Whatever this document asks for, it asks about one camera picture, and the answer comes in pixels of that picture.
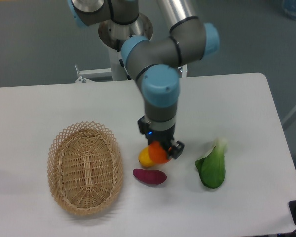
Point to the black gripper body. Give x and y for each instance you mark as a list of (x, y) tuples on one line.
[(163, 132)]

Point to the orange fruit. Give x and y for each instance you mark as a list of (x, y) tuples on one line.
[(157, 154)]

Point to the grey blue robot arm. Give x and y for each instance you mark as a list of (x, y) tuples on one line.
[(153, 66)]

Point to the oval wicker basket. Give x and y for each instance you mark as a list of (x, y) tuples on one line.
[(85, 169)]

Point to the yellow mango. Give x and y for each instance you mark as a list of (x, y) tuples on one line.
[(144, 158)]

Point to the purple sweet potato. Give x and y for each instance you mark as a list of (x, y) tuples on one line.
[(151, 177)]

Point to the green bok choy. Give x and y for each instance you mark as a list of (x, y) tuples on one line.
[(211, 166)]

